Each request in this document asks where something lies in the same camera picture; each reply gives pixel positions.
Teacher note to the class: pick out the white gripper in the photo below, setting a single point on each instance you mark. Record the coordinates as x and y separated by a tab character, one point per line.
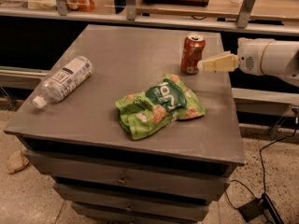
249	57

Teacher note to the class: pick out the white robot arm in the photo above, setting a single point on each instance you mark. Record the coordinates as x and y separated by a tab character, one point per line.
281	60

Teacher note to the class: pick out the red coke can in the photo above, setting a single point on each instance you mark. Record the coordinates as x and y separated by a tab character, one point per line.
194	45

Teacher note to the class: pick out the green chip bag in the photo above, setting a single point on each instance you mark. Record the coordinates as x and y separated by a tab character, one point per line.
145	113

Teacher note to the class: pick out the clear plastic water bottle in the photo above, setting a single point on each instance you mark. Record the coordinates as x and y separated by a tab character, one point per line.
63	82

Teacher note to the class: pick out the black power box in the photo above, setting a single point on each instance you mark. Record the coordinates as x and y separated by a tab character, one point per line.
262	206

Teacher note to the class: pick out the crumpled brown paper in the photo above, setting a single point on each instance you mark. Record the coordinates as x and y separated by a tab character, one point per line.
16	162

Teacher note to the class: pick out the metal counter rail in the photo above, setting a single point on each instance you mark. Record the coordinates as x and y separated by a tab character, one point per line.
140	21

